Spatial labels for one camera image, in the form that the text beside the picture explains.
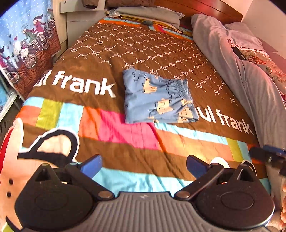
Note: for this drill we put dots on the white bedside cabinet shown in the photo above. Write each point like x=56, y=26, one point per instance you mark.
x=72, y=19

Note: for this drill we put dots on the floral patterned cushion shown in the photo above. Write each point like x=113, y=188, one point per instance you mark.
x=262, y=60

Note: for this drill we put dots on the person's right hand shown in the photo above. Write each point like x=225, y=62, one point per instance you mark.
x=282, y=214

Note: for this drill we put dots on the blue cyclist print curtain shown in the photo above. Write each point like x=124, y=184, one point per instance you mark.
x=29, y=40

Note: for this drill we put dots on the grey crumpled blanket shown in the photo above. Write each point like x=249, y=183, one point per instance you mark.
x=253, y=88

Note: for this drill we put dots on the brown paul frank bedspread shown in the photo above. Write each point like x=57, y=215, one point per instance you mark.
x=131, y=130

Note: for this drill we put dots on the blue printed kids pants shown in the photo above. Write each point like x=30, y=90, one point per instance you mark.
x=151, y=98

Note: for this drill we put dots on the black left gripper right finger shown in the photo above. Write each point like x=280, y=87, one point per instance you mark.
x=205, y=174

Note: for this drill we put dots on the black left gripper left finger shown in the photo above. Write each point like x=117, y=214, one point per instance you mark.
x=82, y=175

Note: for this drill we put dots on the grey pillow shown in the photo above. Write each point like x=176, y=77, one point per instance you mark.
x=158, y=13

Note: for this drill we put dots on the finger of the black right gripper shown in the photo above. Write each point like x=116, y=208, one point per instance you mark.
x=267, y=154

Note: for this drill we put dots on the red wooden headboard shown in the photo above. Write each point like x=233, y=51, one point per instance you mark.
x=214, y=8

